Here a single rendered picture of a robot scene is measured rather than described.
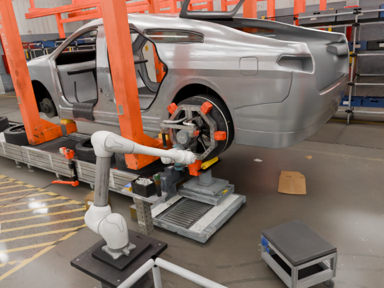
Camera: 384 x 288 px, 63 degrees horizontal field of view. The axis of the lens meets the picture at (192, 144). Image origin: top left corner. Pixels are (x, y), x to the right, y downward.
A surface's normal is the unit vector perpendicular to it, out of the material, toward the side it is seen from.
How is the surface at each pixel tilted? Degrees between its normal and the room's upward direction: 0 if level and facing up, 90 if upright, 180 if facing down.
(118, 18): 90
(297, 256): 0
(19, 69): 90
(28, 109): 90
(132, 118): 90
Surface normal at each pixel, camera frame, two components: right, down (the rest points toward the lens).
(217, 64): -0.58, 0.31
